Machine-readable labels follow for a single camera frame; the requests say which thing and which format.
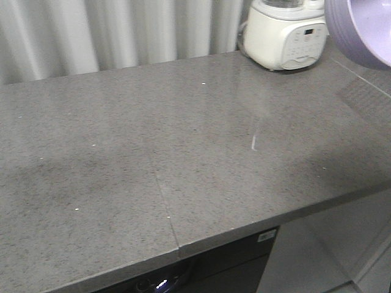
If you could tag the purple bowl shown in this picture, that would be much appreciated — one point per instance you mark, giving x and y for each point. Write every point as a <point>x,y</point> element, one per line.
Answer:
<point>361,31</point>

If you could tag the black disinfection cabinet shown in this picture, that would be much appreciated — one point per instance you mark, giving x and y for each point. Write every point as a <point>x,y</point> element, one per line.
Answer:
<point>237,266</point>

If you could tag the white blender appliance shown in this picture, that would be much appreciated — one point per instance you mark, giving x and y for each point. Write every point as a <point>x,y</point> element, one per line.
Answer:
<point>284,35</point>

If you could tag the grey cabinet door right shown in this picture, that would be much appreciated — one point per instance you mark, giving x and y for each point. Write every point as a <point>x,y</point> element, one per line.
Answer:
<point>342,249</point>

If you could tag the white curtain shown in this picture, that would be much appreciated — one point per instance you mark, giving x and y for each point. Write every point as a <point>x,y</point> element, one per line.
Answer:
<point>44,39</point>

